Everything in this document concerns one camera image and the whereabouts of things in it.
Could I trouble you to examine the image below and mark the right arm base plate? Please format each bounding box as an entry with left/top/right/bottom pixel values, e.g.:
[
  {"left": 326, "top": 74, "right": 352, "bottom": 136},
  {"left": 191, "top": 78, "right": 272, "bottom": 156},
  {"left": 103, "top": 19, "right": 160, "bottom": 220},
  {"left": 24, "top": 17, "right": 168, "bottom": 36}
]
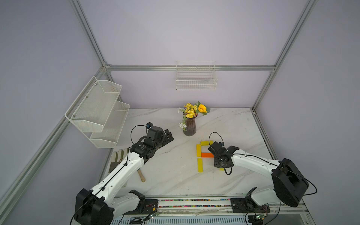
[{"left": 230, "top": 197, "right": 270, "bottom": 213}]

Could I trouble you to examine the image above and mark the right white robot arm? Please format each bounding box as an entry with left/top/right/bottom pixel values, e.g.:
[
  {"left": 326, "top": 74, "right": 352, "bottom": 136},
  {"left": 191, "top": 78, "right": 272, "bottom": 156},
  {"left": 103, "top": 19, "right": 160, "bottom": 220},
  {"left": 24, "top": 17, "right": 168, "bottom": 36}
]
[{"left": 208, "top": 142, "right": 309, "bottom": 209}]

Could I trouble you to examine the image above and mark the dark ribbed vase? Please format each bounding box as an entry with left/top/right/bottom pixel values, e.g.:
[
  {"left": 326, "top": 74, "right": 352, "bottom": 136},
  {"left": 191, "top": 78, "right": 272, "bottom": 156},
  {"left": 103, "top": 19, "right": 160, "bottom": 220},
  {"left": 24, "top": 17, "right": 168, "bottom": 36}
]
[{"left": 183, "top": 118, "right": 197, "bottom": 137}]

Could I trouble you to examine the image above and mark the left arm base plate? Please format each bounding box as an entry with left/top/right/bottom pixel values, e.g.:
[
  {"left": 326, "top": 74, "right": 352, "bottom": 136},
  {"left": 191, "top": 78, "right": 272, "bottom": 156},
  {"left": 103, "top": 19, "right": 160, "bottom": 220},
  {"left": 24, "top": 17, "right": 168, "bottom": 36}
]
[{"left": 131, "top": 199, "right": 158, "bottom": 215}]

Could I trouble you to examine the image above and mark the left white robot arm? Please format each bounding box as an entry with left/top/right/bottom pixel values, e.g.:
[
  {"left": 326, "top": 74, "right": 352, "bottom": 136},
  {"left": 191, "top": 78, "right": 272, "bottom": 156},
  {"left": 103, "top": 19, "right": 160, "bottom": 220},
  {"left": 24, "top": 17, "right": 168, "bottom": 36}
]
[{"left": 70, "top": 122, "right": 174, "bottom": 225}]

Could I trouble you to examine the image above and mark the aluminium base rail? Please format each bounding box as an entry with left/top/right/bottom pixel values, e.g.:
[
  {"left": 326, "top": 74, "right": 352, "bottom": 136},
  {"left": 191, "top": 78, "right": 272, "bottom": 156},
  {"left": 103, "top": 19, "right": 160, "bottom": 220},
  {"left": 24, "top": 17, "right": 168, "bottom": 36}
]
[{"left": 110, "top": 197, "right": 315, "bottom": 225}]

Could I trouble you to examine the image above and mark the yellow flower bouquet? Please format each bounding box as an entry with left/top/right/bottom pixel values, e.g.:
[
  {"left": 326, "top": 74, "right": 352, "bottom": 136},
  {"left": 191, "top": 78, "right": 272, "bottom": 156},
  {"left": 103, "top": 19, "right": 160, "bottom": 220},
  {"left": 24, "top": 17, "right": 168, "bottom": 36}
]
[{"left": 178, "top": 101, "right": 211, "bottom": 130}]

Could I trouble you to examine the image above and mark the white wire wall basket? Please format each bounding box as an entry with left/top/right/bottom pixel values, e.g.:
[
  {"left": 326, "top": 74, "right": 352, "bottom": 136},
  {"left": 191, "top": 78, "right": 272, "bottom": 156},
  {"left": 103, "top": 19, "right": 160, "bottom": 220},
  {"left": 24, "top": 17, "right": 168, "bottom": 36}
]
[{"left": 175, "top": 61, "right": 218, "bottom": 91}]

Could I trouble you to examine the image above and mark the yellow block bottom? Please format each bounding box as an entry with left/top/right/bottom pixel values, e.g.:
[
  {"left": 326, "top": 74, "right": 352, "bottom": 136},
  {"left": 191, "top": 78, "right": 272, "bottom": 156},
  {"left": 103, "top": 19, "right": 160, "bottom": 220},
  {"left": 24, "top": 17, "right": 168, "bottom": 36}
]
[{"left": 200, "top": 141, "right": 211, "bottom": 146}]

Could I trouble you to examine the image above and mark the blue spatula wooden handle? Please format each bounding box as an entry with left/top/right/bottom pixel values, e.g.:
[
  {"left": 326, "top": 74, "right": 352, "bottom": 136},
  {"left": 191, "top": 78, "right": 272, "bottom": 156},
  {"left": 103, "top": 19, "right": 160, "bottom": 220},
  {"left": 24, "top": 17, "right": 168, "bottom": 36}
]
[{"left": 137, "top": 169, "right": 146, "bottom": 182}]

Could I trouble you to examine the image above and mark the lower white mesh shelf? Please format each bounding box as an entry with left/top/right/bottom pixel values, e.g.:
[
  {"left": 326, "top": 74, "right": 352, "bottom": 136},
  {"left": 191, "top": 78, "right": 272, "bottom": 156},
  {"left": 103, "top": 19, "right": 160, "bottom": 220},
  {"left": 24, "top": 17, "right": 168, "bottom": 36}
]
[{"left": 89, "top": 101, "right": 130, "bottom": 149}]

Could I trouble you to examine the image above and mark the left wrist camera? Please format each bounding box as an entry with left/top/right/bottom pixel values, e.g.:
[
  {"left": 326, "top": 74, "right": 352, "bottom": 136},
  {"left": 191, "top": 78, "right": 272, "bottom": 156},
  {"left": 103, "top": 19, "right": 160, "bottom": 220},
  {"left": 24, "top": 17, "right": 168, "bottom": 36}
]
[{"left": 145, "top": 122, "right": 153, "bottom": 130}]

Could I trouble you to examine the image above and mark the upper white mesh shelf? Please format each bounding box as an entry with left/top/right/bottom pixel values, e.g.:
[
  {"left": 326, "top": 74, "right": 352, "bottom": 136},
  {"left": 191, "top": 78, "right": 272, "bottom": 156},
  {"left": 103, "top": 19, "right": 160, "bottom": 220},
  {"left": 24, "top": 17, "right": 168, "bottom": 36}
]
[{"left": 65, "top": 76, "right": 122, "bottom": 133}]

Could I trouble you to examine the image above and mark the orange block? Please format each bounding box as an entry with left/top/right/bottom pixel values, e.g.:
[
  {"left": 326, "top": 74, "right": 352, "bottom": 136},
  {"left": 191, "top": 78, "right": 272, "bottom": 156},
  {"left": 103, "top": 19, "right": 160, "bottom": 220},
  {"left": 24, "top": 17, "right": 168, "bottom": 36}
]
[{"left": 201, "top": 152, "right": 214, "bottom": 158}]

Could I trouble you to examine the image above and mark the white mesh shelf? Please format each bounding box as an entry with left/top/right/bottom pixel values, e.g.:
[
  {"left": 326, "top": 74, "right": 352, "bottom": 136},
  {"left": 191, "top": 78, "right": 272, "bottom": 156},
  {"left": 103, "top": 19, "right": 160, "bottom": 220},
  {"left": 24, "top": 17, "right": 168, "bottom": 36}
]
[
  {"left": 65, "top": 76, "right": 122, "bottom": 133},
  {"left": 89, "top": 101, "right": 130, "bottom": 149}
]

